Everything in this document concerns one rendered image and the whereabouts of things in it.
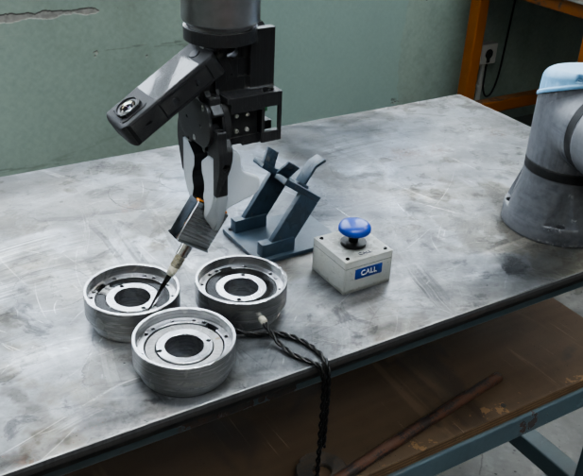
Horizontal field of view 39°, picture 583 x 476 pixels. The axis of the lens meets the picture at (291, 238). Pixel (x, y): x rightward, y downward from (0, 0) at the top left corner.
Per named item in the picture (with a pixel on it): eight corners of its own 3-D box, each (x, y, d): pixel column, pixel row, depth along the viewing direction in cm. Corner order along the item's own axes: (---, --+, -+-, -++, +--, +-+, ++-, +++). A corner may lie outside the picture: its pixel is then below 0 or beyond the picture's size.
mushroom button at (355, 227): (348, 268, 98) (351, 232, 96) (329, 253, 101) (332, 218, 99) (374, 261, 100) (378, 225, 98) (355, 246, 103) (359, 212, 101)
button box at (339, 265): (343, 296, 98) (347, 261, 95) (311, 268, 103) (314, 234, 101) (397, 279, 102) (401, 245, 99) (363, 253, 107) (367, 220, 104)
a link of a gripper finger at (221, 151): (235, 199, 81) (231, 113, 77) (221, 203, 80) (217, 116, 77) (214, 185, 85) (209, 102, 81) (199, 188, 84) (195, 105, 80)
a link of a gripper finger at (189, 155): (242, 211, 90) (248, 136, 85) (194, 222, 88) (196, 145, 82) (229, 197, 93) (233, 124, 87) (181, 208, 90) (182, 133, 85)
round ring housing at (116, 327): (66, 331, 89) (62, 298, 87) (120, 284, 98) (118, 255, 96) (148, 357, 86) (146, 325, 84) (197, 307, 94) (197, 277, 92)
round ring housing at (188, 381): (187, 416, 78) (186, 382, 76) (111, 372, 83) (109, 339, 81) (256, 364, 86) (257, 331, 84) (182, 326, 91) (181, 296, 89)
